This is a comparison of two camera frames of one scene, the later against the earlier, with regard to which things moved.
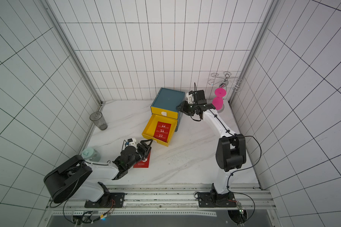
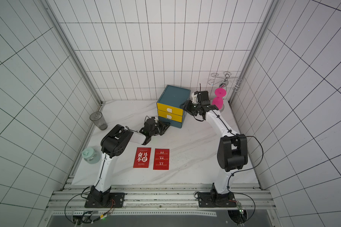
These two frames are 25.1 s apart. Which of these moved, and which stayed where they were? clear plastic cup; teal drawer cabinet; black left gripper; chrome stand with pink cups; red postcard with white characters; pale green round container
Moved: teal drawer cabinet; black left gripper
Stayed: pale green round container; red postcard with white characters; clear plastic cup; chrome stand with pink cups
